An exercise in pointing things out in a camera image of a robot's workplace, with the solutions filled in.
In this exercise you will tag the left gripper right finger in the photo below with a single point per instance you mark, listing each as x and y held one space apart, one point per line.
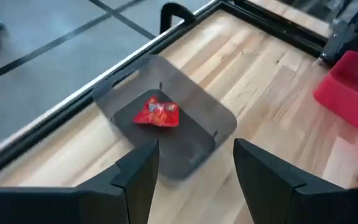
306 205

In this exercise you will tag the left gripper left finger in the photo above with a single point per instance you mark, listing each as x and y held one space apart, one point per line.
73 208

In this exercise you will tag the red plastic bin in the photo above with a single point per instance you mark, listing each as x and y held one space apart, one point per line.
350 93

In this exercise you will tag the red Skittles packet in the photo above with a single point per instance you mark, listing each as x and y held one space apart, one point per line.
157 113

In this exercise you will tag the grey translucent plastic bin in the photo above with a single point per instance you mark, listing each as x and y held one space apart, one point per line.
182 149

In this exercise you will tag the black curved bracket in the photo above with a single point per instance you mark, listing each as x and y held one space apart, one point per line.
165 14

